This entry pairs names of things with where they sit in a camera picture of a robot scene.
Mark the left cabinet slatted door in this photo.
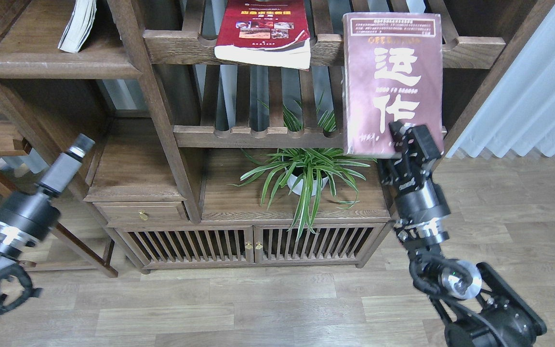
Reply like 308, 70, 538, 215
117, 227, 255, 270

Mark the red cover book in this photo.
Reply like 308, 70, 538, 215
214, 0, 311, 70

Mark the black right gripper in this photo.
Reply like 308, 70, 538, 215
379, 121, 450, 234

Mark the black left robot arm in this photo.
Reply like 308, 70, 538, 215
0, 134, 95, 316

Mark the white plant pot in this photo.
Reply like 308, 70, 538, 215
287, 167, 329, 196

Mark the white lavender book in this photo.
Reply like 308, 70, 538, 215
58, 0, 97, 53

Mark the maroon book with white characters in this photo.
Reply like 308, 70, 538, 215
342, 13, 444, 159

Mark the small wooden drawer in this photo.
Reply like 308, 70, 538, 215
94, 201, 187, 226

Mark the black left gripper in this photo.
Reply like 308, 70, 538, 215
0, 134, 95, 241

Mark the cabinet slatted door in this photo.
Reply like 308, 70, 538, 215
117, 227, 255, 270
253, 223, 388, 268

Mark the green spider plant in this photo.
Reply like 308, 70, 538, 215
233, 92, 379, 240

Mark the white pleated curtain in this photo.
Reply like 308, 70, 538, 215
447, 5, 555, 158

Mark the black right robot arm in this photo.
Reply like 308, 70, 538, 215
379, 121, 548, 347

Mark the right cabinet slatted door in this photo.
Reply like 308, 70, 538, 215
253, 223, 388, 268

